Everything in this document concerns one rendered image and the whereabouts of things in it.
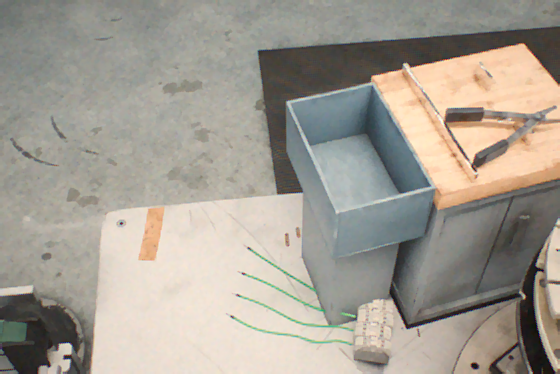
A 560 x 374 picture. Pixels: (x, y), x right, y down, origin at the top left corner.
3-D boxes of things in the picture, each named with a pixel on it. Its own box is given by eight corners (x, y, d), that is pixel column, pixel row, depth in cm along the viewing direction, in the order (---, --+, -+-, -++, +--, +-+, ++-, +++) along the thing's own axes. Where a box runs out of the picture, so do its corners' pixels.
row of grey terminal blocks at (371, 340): (387, 375, 87) (391, 360, 84) (349, 369, 88) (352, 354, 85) (392, 306, 94) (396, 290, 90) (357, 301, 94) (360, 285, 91)
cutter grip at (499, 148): (476, 168, 70) (479, 158, 69) (471, 163, 70) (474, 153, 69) (506, 153, 71) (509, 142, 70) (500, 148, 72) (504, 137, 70)
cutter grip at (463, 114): (444, 123, 74) (447, 112, 73) (443, 118, 75) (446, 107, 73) (482, 122, 74) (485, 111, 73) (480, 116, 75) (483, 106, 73)
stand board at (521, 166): (437, 210, 71) (441, 195, 69) (369, 91, 83) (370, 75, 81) (607, 166, 75) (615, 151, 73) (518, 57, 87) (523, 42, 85)
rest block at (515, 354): (552, 367, 84) (557, 359, 82) (522, 393, 82) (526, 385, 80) (525, 342, 86) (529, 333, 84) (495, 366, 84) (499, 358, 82)
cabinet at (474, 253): (407, 330, 91) (439, 209, 71) (356, 222, 103) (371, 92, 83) (538, 292, 95) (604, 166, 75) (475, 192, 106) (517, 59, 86)
